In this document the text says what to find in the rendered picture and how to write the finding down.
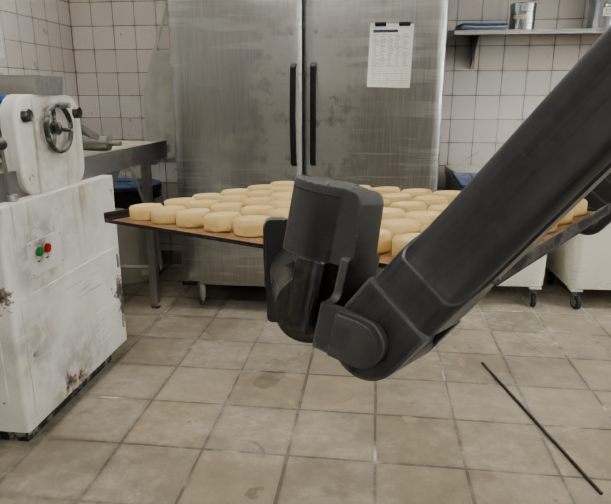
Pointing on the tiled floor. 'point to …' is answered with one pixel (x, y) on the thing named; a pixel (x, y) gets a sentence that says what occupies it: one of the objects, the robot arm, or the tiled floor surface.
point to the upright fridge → (296, 106)
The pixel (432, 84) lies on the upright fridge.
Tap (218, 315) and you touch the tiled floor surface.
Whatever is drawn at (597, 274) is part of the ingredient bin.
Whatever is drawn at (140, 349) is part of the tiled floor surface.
